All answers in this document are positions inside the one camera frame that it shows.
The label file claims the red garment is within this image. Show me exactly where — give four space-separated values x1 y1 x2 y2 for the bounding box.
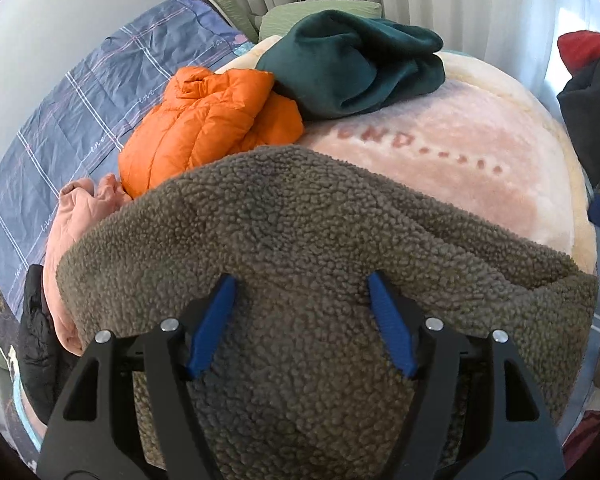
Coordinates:
557 31 600 73

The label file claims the black down jacket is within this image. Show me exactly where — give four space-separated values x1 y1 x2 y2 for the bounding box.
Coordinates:
19 264 63 426

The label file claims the brown fleece jacket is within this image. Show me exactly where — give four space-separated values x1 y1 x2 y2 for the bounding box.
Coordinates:
55 145 600 480

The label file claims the dark grey garment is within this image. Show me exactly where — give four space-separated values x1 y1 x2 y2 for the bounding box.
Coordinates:
556 55 600 188

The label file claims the orange down jacket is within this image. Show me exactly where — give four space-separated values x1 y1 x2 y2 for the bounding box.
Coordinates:
117 66 305 200

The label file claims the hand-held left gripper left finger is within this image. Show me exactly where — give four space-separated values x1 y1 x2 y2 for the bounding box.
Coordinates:
39 275 238 480

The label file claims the blue plaid bedsheet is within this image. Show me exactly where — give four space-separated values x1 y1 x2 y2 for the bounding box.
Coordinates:
0 0 258 321

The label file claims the pink garment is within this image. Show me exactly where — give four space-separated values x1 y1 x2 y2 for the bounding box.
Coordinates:
44 174 133 356

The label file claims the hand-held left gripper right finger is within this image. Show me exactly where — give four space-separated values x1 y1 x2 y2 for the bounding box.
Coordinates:
368 271 566 480

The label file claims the pink plush blanket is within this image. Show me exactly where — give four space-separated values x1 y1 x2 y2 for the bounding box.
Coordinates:
215 35 598 276

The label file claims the dark green fleece garment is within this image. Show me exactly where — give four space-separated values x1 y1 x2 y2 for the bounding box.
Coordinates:
255 11 447 121

